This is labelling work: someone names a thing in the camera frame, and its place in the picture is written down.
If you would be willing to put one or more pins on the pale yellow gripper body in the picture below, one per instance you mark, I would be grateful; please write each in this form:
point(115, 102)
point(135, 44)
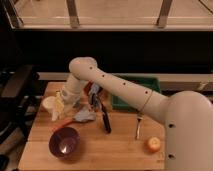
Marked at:
point(58, 107)

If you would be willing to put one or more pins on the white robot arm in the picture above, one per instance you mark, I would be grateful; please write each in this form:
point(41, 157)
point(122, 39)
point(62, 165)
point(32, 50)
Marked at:
point(187, 116)

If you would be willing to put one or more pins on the white paper cup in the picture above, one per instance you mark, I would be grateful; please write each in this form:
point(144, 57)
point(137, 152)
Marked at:
point(48, 103)

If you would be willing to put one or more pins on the blue grey cloth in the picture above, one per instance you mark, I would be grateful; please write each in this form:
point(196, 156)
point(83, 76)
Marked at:
point(84, 115)

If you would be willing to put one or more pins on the grey blue utensil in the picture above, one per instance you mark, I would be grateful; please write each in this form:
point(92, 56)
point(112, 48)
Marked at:
point(93, 93)

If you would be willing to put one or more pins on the purple bowl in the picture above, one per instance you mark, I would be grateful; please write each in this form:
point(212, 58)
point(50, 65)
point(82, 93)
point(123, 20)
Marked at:
point(64, 142)

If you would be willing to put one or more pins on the red bowl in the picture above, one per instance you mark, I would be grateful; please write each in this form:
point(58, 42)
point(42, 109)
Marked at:
point(90, 86)

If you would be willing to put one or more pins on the black chair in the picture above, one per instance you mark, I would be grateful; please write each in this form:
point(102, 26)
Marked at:
point(15, 98)

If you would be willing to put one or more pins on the wooden cutting board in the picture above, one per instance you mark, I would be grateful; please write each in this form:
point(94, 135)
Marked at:
point(119, 150)

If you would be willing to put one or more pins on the silver fork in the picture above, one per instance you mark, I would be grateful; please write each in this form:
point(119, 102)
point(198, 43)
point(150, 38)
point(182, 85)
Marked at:
point(139, 119)

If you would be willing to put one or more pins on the green plastic tray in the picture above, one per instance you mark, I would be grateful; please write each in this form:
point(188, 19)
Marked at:
point(148, 82)

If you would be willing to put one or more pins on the orange fruit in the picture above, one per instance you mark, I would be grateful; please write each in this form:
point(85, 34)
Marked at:
point(153, 144)

